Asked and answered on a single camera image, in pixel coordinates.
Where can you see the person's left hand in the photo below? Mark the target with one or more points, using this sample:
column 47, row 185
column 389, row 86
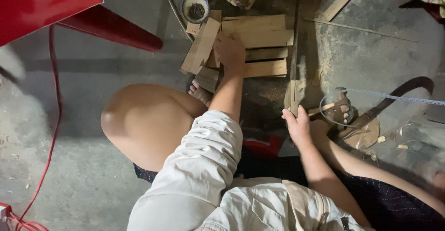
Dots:
column 232, row 55

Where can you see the person's right hand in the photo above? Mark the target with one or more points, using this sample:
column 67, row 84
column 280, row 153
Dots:
column 299, row 130

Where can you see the person's left fingers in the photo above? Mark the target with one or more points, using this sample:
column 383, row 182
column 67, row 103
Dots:
column 219, row 46

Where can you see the small wood block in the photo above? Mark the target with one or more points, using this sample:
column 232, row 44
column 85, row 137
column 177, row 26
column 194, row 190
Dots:
column 211, row 61

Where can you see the long thin wooden slat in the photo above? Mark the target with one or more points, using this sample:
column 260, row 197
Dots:
column 294, row 67

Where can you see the blue patterned ceramic bowl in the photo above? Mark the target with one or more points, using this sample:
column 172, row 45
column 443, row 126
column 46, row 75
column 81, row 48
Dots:
column 195, row 9

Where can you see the pile of wooden planks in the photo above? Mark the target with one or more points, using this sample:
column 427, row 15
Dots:
column 264, row 38

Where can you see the curved bamboo strip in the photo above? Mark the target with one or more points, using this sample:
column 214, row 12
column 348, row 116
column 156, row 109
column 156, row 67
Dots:
column 175, row 13

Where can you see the person's left leg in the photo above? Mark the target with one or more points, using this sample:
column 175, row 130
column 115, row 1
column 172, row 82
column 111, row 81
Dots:
column 146, row 123

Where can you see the person's leg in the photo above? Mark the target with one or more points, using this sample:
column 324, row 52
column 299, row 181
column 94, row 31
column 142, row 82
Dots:
column 361, row 166
column 146, row 123

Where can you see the low red stool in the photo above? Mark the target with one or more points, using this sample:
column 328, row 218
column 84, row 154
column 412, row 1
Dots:
column 262, row 145

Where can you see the white jacket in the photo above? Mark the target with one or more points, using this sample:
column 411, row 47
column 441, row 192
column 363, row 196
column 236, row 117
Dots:
column 198, row 175

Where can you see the short wooden slat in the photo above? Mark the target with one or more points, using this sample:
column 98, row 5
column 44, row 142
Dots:
column 342, row 1

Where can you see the brown sandal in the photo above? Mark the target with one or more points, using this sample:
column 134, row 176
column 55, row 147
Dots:
column 335, row 111

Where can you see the thin bamboo stick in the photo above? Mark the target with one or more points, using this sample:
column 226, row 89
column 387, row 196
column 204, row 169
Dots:
column 361, row 29

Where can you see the round wooden chopping block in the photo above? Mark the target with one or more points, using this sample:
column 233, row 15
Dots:
column 365, row 137

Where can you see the red plastic chair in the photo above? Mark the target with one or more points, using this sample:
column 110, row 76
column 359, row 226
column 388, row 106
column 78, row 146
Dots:
column 45, row 6

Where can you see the blue white measuring tape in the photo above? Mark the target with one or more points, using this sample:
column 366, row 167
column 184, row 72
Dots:
column 393, row 97

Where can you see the person's right leg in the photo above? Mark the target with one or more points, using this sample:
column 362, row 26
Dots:
column 361, row 166

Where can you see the black curved tool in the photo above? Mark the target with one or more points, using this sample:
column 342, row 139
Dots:
column 399, row 93

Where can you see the small wood chip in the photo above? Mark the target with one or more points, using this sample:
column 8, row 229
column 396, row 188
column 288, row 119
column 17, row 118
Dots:
column 381, row 139
column 402, row 146

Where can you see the dark bag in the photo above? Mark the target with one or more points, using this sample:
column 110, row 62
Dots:
column 429, row 6

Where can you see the dark patterned shorts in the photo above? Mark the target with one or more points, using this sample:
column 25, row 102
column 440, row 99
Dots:
column 389, row 203

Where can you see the red white power box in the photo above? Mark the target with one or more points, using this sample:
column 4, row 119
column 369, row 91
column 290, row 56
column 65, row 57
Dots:
column 4, row 215

